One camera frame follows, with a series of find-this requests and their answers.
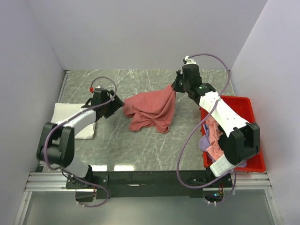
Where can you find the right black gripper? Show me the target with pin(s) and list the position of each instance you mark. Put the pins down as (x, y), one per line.
(175, 86)

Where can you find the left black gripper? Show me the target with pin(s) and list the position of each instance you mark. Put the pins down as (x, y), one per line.
(116, 104)

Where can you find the dark pink t shirt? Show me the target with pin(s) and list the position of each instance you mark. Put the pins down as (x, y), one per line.
(151, 109)

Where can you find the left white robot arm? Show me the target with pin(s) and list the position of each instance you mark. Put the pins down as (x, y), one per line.
(57, 140)

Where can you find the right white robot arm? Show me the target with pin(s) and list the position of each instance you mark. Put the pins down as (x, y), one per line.
(242, 138)

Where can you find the folded white t shirt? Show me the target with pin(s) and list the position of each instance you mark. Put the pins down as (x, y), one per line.
(63, 111)

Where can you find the lavender t shirt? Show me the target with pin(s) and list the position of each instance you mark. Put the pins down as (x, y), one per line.
(204, 142)

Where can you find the light pink t shirt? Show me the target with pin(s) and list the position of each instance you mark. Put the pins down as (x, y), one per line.
(214, 150)

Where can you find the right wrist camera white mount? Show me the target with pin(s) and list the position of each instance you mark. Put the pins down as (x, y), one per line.
(187, 60)

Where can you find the aluminium frame rail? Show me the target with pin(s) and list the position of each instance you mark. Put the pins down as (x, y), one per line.
(55, 181)

